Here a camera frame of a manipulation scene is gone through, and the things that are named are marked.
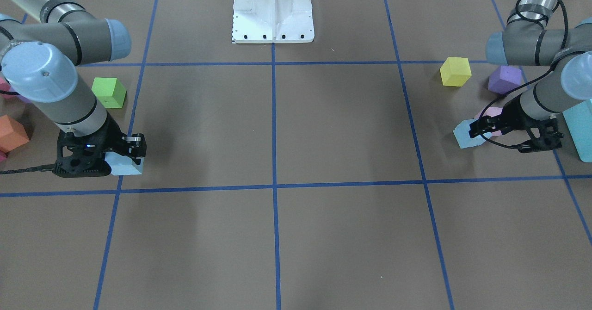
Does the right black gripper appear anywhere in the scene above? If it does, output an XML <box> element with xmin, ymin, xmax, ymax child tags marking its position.
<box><xmin>95</xmin><ymin>113</ymin><xmax>147</xmax><ymax>159</ymax></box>

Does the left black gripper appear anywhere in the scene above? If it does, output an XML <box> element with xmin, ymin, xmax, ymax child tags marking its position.
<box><xmin>468</xmin><ymin>99</ymin><xmax>537</xmax><ymax>138</ymax></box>

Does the light blue foam block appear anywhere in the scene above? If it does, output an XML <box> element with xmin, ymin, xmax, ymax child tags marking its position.
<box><xmin>105</xmin><ymin>152</ymin><xmax>144</xmax><ymax>176</ymax></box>
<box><xmin>453</xmin><ymin>119</ymin><xmax>486</xmax><ymax>149</ymax></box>

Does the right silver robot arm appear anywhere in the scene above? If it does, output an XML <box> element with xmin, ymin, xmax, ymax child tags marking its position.
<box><xmin>1</xmin><ymin>0</ymin><xmax>146</xmax><ymax>163</ymax></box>

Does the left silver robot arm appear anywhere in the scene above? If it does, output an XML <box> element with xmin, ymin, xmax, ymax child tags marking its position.
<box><xmin>468</xmin><ymin>0</ymin><xmax>591</xmax><ymax>149</ymax></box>

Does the light pink foam block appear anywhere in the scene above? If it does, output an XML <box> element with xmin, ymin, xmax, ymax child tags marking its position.
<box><xmin>474</xmin><ymin>107</ymin><xmax>503</xmax><ymax>137</ymax></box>

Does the purple foam block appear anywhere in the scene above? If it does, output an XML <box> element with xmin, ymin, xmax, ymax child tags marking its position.
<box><xmin>487</xmin><ymin>66</ymin><xmax>522</xmax><ymax>94</ymax></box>

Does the green foam block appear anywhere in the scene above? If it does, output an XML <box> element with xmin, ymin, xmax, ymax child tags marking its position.
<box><xmin>92</xmin><ymin>77</ymin><xmax>127</xmax><ymax>108</ymax></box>

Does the yellow foam block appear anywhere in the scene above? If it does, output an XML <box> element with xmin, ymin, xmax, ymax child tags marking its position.
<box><xmin>440</xmin><ymin>56</ymin><xmax>472</xmax><ymax>87</ymax></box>

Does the teal plastic bin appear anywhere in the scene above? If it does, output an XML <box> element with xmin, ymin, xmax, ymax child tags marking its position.
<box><xmin>562</xmin><ymin>99</ymin><xmax>592</xmax><ymax>163</ymax></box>

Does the orange foam block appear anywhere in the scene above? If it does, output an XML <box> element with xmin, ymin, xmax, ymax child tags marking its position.
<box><xmin>0</xmin><ymin>115</ymin><xmax>30</xmax><ymax>153</ymax></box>

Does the magenta foam block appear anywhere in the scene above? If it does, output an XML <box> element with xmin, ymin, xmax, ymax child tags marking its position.
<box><xmin>0</xmin><ymin>76</ymin><xmax>15</xmax><ymax>99</ymax></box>

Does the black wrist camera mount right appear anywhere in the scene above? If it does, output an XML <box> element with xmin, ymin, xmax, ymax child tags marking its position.
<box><xmin>52</xmin><ymin>131</ymin><xmax>111</xmax><ymax>179</ymax></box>

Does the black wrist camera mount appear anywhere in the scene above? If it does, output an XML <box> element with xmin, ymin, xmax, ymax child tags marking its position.
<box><xmin>517</xmin><ymin>116</ymin><xmax>564</xmax><ymax>153</ymax></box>
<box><xmin>52</xmin><ymin>131</ymin><xmax>111</xmax><ymax>179</ymax></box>

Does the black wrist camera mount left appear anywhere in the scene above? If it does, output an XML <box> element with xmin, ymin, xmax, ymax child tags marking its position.
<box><xmin>517</xmin><ymin>116</ymin><xmax>564</xmax><ymax>153</ymax></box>

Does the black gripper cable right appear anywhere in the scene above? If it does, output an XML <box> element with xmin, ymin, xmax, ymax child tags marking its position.
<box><xmin>0</xmin><ymin>163</ymin><xmax>57</xmax><ymax>175</ymax></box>

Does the white pedestal base plate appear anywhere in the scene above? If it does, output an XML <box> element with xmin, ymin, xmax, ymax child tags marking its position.
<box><xmin>231</xmin><ymin>0</ymin><xmax>315</xmax><ymax>44</ymax></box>

